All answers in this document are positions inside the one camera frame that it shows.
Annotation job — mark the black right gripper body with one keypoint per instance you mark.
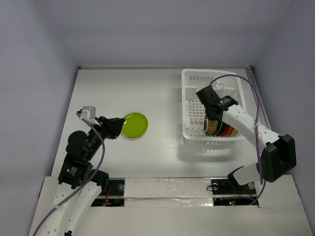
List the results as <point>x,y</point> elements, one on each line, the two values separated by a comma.
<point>212,114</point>

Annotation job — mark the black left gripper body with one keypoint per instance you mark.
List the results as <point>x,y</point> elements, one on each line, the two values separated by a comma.
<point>107,130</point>

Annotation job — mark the lime green plate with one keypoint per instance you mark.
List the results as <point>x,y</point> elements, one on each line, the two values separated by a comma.
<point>135,125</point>

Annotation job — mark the yellow patterned plate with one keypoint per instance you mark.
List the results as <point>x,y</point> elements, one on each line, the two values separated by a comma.
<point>212,127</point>

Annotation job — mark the blue patterned plate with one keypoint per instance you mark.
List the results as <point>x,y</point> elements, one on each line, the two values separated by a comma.
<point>222,130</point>

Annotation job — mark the orange plate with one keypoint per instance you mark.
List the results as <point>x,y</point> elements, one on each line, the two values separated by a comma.
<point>228,131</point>

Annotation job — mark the white plastic dish rack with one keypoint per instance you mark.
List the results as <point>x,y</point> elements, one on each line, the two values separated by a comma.
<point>193,112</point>

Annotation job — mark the tan plate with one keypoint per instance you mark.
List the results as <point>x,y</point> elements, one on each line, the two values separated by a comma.
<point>235,133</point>

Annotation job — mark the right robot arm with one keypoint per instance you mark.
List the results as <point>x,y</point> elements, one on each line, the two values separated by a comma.
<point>276,154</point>

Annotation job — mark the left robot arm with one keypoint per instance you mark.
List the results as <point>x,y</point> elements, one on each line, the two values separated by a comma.
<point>80,180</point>

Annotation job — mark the silver foil strip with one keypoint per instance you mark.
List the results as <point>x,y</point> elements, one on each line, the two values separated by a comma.
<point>167,192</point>

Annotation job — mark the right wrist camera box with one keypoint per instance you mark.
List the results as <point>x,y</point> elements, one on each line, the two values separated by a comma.
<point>218,88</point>

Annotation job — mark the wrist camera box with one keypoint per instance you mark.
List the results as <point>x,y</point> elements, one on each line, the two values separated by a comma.
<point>218,88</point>
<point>87,113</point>

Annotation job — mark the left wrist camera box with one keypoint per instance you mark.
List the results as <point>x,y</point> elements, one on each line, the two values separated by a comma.
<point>87,113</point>

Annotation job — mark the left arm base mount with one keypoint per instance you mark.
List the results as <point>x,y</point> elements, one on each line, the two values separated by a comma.
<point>114,197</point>

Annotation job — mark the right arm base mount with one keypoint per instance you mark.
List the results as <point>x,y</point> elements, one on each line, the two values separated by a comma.
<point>228,192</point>

